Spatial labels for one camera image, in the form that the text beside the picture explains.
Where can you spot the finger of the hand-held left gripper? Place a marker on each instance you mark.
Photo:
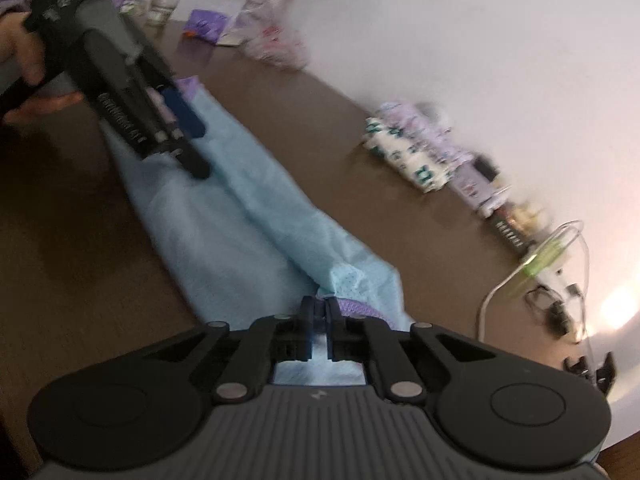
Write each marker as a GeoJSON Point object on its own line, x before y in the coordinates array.
{"type": "Point", "coordinates": [192, 162]}
{"type": "Point", "coordinates": [185, 115]}

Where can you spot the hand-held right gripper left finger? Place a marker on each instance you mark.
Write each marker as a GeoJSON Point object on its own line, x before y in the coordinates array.
{"type": "Point", "coordinates": [305, 335]}

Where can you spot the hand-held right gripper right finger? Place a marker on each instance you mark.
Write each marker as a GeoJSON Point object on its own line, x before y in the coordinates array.
{"type": "Point", "coordinates": [332, 335]}

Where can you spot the pink and blue mesh garment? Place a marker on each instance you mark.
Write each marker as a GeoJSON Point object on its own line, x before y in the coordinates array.
{"type": "Point", "coordinates": [240, 210]}

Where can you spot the person's left hand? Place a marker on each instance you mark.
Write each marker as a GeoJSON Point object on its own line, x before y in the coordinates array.
{"type": "Point", "coordinates": [20, 40]}

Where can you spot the purple tissue pack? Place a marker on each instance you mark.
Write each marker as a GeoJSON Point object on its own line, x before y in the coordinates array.
{"type": "Point", "coordinates": [205, 25]}

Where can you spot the clear drinking glass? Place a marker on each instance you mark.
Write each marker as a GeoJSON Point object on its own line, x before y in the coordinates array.
{"type": "Point", "coordinates": [164, 5]}

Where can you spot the clear plastic bag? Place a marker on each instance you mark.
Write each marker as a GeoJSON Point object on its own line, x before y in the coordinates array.
{"type": "Point", "coordinates": [277, 47]}

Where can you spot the pale patterned vase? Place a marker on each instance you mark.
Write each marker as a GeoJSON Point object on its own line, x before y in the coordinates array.
{"type": "Point", "coordinates": [267, 5]}

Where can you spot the folded green flower print cloth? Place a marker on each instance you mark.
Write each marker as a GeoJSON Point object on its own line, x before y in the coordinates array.
{"type": "Point", "coordinates": [405, 157]}

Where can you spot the white flat box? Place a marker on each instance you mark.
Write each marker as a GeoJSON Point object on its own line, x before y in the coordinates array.
{"type": "Point", "coordinates": [475, 192]}

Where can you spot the dark printed box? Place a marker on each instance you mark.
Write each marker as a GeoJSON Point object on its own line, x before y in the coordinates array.
{"type": "Point", "coordinates": [512, 232]}

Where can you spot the folded pink floral cloth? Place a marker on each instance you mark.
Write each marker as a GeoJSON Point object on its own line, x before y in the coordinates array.
{"type": "Point", "coordinates": [430, 135]}

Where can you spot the green spray bottle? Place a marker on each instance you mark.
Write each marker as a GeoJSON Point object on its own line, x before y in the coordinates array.
{"type": "Point", "coordinates": [542, 257]}

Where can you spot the black and white small box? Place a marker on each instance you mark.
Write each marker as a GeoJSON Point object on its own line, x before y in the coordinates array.
{"type": "Point", "coordinates": [486, 169]}

